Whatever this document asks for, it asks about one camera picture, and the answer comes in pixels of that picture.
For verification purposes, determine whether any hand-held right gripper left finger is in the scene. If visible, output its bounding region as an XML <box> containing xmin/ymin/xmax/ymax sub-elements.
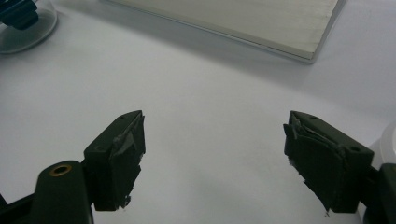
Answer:
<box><xmin>83</xmin><ymin>109</ymin><xmax>147</xmax><ymax>213</ymax></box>

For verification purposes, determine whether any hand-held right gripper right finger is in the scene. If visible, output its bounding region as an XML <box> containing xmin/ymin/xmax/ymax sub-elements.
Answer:
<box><xmin>282</xmin><ymin>110</ymin><xmax>375</xmax><ymax>215</ymax></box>

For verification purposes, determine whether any white wire rack with shelves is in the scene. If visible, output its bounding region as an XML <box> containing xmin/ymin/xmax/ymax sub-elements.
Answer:
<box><xmin>99</xmin><ymin>0</ymin><xmax>347</xmax><ymax>65</ymax></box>

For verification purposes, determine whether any round glass container blue lid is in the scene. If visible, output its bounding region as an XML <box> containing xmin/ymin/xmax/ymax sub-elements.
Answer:
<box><xmin>0</xmin><ymin>0</ymin><xmax>59</xmax><ymax>55</ymax></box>

